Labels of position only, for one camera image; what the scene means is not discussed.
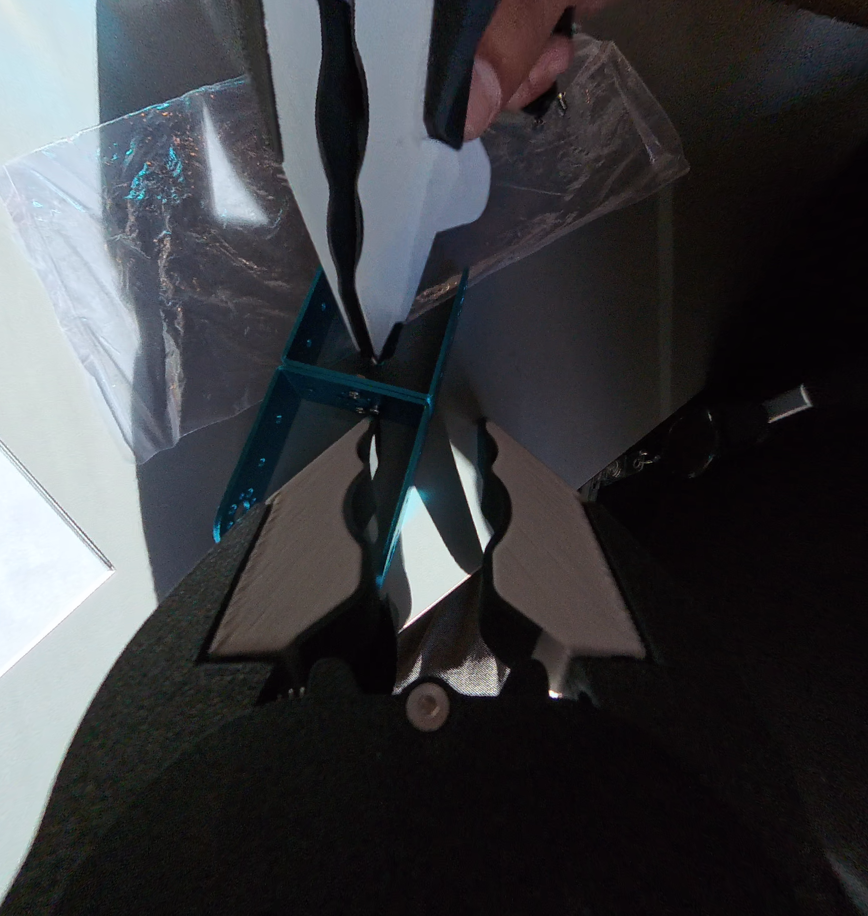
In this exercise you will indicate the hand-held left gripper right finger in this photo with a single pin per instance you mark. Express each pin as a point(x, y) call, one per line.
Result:
point(563, 572)

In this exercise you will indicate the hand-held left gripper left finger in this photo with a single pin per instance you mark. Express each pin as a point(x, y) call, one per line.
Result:
point(298, 565)

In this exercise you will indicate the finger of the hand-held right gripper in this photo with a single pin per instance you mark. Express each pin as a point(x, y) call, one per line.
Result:
point(398, 179)
point(294, 93)

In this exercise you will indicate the blue metal bracket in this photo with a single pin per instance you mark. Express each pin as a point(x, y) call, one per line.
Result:
point(251, 465)

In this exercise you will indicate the small clear plastic bag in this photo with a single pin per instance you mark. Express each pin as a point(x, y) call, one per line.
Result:
point(584, 179)

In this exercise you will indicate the grey desk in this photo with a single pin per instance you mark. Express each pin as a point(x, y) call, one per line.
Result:
point(584, 372)

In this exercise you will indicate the person's right hand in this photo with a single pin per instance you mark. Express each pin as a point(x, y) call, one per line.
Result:
point(520, 64)

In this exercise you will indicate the white instruction sheet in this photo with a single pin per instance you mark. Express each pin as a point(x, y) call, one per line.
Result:
point(33, 572)

